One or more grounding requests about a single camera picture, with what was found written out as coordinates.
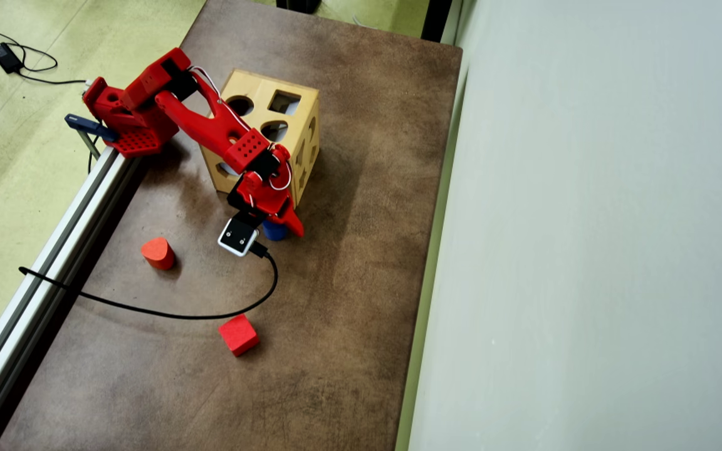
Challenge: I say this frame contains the thick black camera cable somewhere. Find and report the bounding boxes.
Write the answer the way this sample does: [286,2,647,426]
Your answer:
[18,241,279,320]

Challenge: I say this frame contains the black power adapter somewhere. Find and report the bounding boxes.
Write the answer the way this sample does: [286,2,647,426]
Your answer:
[0,42,22,75]

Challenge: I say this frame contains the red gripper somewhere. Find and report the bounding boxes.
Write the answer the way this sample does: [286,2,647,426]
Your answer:
[228,143,305,238]

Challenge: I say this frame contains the orange teardrop block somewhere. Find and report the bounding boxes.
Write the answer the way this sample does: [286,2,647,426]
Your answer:
[141,237,175,271]

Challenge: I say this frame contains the thin black adapter cable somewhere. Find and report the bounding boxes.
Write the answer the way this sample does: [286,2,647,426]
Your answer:
[0,29,89,85]

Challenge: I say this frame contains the red cube block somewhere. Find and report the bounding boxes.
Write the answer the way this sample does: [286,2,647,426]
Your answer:
[218,313,260,358]

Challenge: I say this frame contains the wooden shape sorter box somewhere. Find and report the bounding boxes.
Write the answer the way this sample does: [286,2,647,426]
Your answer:
[200,69,322,209]

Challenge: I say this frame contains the blue table clamp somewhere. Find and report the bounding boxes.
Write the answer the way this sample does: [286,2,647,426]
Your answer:
[65,113,119,160]

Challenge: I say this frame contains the dark vertical post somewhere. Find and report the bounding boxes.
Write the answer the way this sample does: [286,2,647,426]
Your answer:
[421,0,456,44]

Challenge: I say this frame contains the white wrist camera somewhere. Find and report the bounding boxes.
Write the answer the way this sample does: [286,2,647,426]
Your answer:
[217,216,260,257]

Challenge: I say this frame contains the aluminium profile rail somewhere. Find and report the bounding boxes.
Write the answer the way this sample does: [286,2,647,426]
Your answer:
[0,145,142,451]

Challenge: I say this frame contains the black object at table end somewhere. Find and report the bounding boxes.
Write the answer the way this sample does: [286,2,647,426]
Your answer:
[275,0,323,14]

